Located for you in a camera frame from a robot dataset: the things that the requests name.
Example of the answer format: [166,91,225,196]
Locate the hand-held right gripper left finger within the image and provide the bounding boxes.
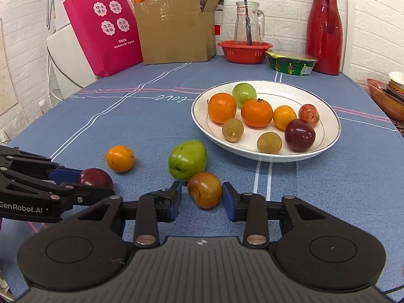
[76,181,183,248]

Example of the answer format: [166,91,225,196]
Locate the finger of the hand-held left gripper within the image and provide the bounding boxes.
[0,168,116,208]
[0,144,83,185]

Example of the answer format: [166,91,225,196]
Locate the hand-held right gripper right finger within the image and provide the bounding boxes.
[221,181,329,248]

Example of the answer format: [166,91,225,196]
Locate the dark red plum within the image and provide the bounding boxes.
[284,118,316,152]
[78,168,114,190]

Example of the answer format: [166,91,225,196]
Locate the yellowish red plum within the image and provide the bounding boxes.
[187,172,223,209]

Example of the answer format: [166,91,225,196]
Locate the small orange citrus fruit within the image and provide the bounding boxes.
[106,145,136,173]
[273,105,297,131]

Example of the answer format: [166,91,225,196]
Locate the tan longan fruit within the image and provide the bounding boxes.
[221,118,244,142]
[257,132,283,155]

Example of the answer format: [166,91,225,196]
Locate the large orange tangerine with stem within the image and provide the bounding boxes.
[240,98,274,129]

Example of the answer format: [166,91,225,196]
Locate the bright red plum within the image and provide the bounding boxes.
[298,104,320,127]

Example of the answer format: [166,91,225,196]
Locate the white ceramic plate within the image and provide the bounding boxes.
[191,80,342,163]

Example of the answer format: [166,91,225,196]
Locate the blue striped tablecloth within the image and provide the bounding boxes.
[0,55,404,294]

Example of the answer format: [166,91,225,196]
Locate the white water dispenser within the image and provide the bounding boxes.
[46,0,95,100]

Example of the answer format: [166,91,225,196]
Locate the pink tote bag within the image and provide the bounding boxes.
[63,0,144,77]

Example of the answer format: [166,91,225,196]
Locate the green instant noodle bowl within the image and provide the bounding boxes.
[265,50,319,76]

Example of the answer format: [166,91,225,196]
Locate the red plastic basket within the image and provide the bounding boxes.
[217,40,273,64]

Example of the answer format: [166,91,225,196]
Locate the brown cardboard box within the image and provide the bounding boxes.
[133,0,221,66]

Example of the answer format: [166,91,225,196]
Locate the clear glass pitcher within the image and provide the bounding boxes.
[234,1,266,45]

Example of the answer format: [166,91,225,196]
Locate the metal utensil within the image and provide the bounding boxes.
[243,0,253,45]

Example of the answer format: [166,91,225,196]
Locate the red thermos jug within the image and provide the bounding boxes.
[305,0,343,76]

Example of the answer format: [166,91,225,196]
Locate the brown glass bowl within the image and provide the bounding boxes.
[367,78,404,122]

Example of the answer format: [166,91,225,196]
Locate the patterned paper bowl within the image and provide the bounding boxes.
[386,80,404,105]

